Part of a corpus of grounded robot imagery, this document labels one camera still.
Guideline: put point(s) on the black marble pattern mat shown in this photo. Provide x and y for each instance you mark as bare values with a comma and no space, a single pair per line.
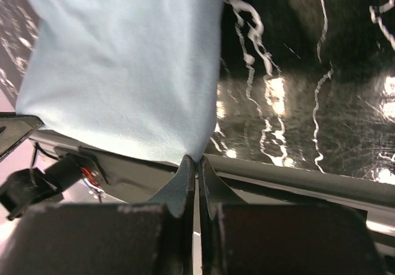
306,84

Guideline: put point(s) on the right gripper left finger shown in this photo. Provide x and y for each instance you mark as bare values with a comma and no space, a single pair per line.
154,237

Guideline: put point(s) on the grey blue t shirt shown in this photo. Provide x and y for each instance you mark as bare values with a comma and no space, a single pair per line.
133,77

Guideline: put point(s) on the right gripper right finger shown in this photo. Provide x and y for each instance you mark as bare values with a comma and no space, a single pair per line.
305,238

